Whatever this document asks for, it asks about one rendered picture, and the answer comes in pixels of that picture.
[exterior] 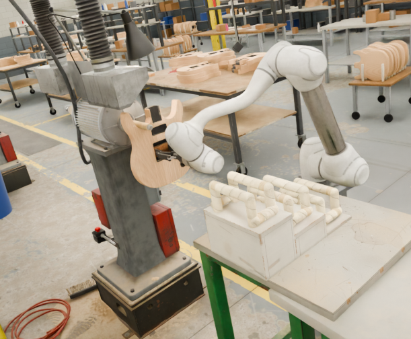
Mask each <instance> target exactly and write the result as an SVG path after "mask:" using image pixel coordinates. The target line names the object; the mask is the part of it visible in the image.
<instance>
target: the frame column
mask: <svg viewBox="0 0 411 339"><path fill-rule="evenodd" d="M84 150H85V151H86V153H87V154H88V155H89V158H90V160H91V164H92V167H93V169H94V174H95V176H96V180H97V183H98V187H99V189H100V194H101V196H102V200H103V203H104V207H105V210H106V214H107V216H108V220H109V223H110V227H111V230H112V234H113V237H114V241H116V242H118V244H119V247H120V249H118V248H117V252H118V256H117V260H116V264H117V265H119V266H120V267H121V268H123V269H124V270H126V271H127V272H128V273H129V274H131V275H132V276H134V277H138V276H140V275H141V274H142V273H144V272H146V271H148V270H149V269H151V268H153V267H154V266H156V265H158V264H159V263H161V262H163V261H164V260H166V259H168V257H167V258H165V255H164V253H163V251H162V248H161V246H160V244H159V240H158V237H157V232H156V229H155V224H154V221H153V216H152V213H151V208H150V205H149V200H148V197H147V192H146V189H145V186H144V185H142V184H140V183H139V182H138V181H137V180H136V179H135V177H134V176H133V173H132V170H131V166H130V156H131V152H132V147H129V148H128V149H125V150H122V151H120V152H117V153H115V154H113V155H110V156H107V157H104V156H102V155H99V154H97V153H94V152H91V151H88V150H86V149H84Z"/></svg>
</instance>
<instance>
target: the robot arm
mask: <svg viewBox="0 0 411 339"><path fill-rule="evenodd" d="M327 65H328V62H327V58H326V56H325V54H324V53H323V52H321V51H320V50H318V49H316V48H314V47H311V46H301V45H292V44H291V43H290V42H287V41H280V42H278V43H276V44H275V45H274V46H273V47H272V48H271V49H270V50H269V51H268V52H267V53H266V54H265V56H264V57H263V59H262V60H261V61H260V63H259V65H258V67H257V69H256V70H255V72H254V75H253V77H252V79H251V81H250V83H249V85H248V87H247V89H246V90H245V91H244V92H243V93H242V94H241V95H240V96H237V97H236V98H232V99H230V100H227V101H224V102H221V103H219V104H215V105H214V106H210V107H208V108H205V109H204V110H202V111H201V112H199V113H198V114H197V115H196V116H195V117H194V118H193V119H192V120H190V121H187V122H183V123H181V122H173V123H171V124H170V125H169V126H168V127H167V128H166V130H165V139H166V141H167V143H168V149H169V151H172V152H163V151H162V150H159V149H156V150H155V152H156V155H157V157H158V159H164V160H168V161H171V160H172V159H177V160H178V161H179V162H181V163H183V164H184V165H186V166H188V167H192V168H194V169H195V170H197V171H199V172H202V173H206V174H216V173H219V172H220V171H221V169H222V168H223V165H224V159H223V157H222V156H221V155H220V154H219V153H217V152H216V151H213V149H211V148H210V147H207V146H206V145H205V144H204V143H202V138H203V137H204V135H203V129H204V126H205V125H206V124H207V123H208V122H209V121H210V120H212V119H214V118H218V117H220V116H224V115H227V114H230V113H233V112H237V111H239V110H243V109H244V108H247V107H248V106H250V105H251V104H253V103H254V102H255V101H256V100H257V99H258V98H259V97H260V96H261V95H262V94H263V93H264V92H265V91H266V90H267V89H268V88H269V87H270V86H271V85H272V84H273V83H274V82H275V81H276V80H277V79H278V77H286V78H287V79H288V80H289V81H290V82H291V84H292V85H293V86H294V88H295V89H297V90H298V91H300V93H301V95H302V98H303V101H304V102H305V105H306V107H307V110H308V112H309V115H310V116H311V119H312V122H313V124H314V126H315V129H316V131H317V134H318V136H319V137H312V138H308V139H306V140H305V141H304V143H303V144H302V146H301V149H300V153H299V163H300V170H301V174H300V175H299V176H298V177H299V178H301V179H304V180H308V181H311V182H315V183H318V184H323V185H325V186H330V187H333V188H334V187H336V186H339V185H341V186H346V187H355V186H359V185H361V184H363V183H365V182H366V180H367V178H368V177H369V166H368V164H367V162H366V161H365V160H364V159H363V158H361V157H360V155H359V154H358V153H357V152H356V151H355V150H354V148H353V147H352V145H351V144H349V143H346V142H344V139H343V136H342V133H341V131H340V128H339V126H338V123H337V121H336V117H335V115H334V113H333V110H332V107H331V105H330V102H329V99H328V97H327V94H326V91H325V89H324V86H323V84H322V80H323V74H324V73H325V72H326V69H327Z"/></svg>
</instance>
